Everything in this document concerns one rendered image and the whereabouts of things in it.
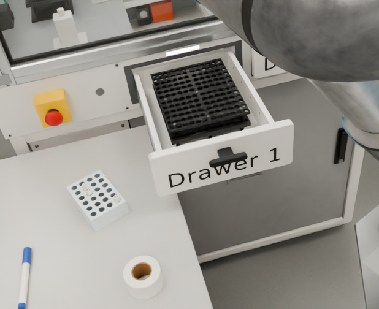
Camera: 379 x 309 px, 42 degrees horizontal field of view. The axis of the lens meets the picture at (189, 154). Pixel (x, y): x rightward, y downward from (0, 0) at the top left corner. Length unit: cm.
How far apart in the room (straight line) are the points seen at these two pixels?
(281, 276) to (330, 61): 154
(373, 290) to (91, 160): 69
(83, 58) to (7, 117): 24
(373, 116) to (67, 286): 64
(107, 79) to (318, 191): 86
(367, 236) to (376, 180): 118
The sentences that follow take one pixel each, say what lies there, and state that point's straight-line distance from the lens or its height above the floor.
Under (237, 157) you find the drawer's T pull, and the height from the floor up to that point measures 91.
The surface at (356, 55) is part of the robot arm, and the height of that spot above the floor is 138.
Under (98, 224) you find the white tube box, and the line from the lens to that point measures 106.
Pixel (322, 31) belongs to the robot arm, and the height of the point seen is 139.
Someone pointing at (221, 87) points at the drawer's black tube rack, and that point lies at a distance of 114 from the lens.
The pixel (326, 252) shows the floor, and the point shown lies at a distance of 194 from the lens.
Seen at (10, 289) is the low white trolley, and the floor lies 76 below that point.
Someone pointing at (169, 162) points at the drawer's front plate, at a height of 91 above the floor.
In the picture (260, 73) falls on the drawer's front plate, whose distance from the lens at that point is 130.
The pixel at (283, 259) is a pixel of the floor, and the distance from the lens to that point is 191.
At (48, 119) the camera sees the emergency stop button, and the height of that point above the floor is 88.
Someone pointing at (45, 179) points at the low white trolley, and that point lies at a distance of 123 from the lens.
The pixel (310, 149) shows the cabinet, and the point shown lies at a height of 48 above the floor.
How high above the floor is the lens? 157
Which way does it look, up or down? 43 degrees down
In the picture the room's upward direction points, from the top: 8 degrees counter-clockwise
